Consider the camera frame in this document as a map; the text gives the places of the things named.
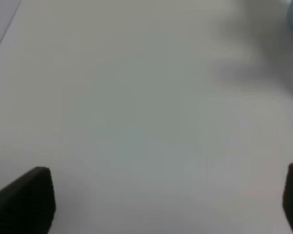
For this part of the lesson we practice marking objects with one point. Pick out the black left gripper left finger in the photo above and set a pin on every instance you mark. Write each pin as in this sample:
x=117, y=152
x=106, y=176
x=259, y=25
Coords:
x=27, y=205

